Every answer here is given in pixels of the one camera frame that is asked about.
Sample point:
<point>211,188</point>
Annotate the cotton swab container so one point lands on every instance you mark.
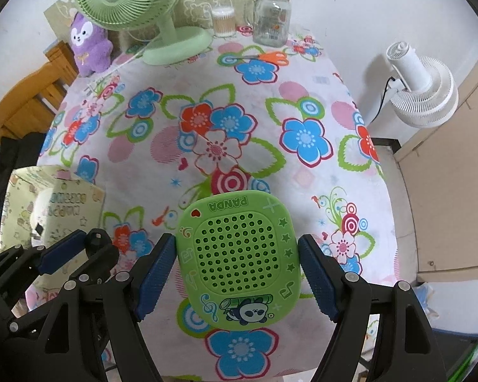
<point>224,24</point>

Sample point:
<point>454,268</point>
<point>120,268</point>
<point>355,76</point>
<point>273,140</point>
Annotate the purple plush bunny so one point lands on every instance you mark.
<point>89,51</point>

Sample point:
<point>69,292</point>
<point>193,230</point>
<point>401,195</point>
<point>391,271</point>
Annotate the light blue plastic bag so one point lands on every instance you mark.
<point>426,298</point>

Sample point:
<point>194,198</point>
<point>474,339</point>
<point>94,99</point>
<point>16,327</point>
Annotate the wooden bed headboard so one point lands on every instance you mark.
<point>24,99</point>

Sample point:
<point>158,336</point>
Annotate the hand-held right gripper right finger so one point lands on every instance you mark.
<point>318,278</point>

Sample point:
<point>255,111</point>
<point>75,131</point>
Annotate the dark board with green edge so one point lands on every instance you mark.
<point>454,350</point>

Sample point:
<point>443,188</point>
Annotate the white floor fan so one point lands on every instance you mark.
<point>426,95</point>

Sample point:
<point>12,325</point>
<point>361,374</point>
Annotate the yellow printed storage box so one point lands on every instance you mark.
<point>67,203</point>

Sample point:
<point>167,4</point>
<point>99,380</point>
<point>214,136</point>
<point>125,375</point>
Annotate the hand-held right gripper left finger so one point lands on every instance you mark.
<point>155,274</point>

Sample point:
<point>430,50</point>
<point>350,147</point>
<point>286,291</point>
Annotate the black metal stand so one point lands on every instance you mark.
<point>386,141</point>

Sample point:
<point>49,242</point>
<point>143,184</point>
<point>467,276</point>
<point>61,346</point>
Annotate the clear bottle green cap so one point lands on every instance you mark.
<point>269,24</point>

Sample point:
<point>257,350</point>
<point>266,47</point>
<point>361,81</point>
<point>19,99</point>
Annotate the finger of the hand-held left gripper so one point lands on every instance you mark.
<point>61,248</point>
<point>99,252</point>

